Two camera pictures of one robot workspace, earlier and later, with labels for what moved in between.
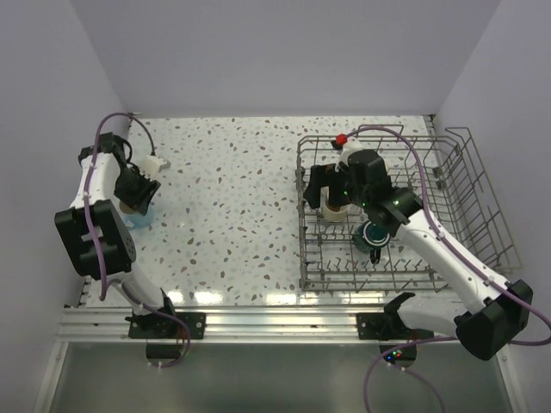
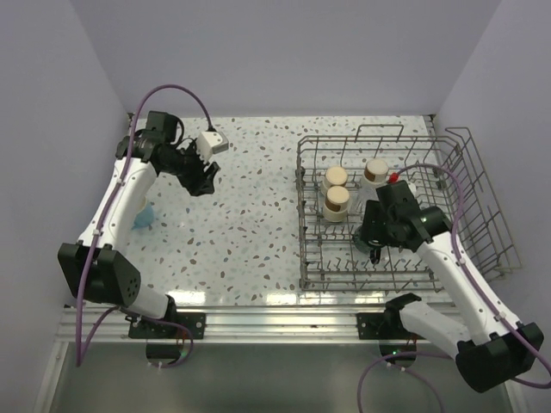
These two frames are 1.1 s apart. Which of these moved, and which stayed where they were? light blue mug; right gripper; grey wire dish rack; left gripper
Moved: left gripper; right gripper
Stayed: grey wire dish rack; light blue mug
